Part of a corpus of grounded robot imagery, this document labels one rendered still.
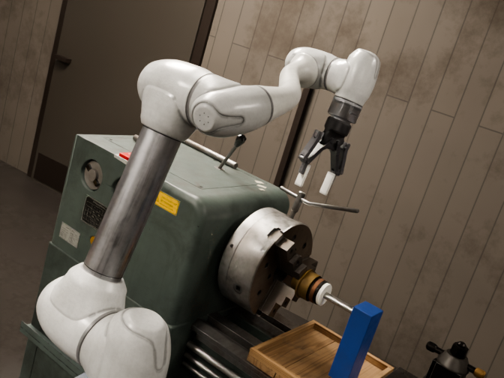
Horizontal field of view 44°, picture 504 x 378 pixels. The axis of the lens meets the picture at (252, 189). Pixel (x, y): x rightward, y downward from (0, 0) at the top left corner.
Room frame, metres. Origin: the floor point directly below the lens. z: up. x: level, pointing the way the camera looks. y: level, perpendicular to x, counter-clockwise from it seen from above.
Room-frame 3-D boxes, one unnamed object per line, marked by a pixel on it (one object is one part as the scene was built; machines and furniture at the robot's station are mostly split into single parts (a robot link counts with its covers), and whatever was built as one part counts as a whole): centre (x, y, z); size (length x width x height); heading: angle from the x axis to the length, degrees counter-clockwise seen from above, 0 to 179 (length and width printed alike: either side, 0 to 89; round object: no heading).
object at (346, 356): (1.63, -0.41, 1.00); 0.08 x 0.06 x 0.23; 148
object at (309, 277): (1.74, -0.25, 1.08); 0.09 x 0.09 x 0.09; 58
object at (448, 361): (1.42, -0.60, 1.13); 0.08 x 0.08 x 0.03
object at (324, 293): (1.68, -0.34, 1.08); 0.13 x 0.07 x 0.07; 58
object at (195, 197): (2.01, 0.23, 1.06); 0.59 x 0.48 x 0.39; 58
